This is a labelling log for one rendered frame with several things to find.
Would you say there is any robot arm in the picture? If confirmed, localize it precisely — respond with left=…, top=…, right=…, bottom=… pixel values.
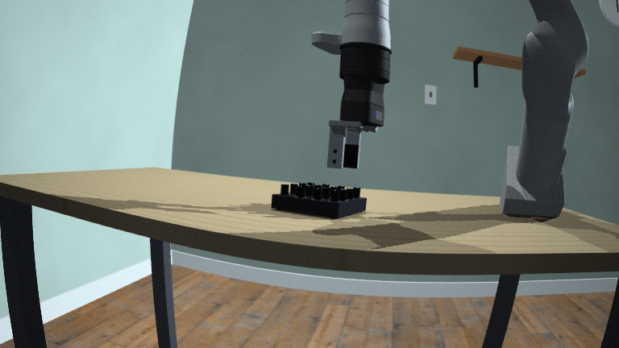
left=344, top=0, right=589, bottom=193

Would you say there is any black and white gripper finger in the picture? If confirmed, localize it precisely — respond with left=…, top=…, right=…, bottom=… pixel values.
left=327, top=120, right=363, bottom=168
left=343, top=126, right=378, bottom=168

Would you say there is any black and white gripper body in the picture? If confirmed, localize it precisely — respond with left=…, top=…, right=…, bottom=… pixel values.
left=311, top=14, right=392, bottom=126

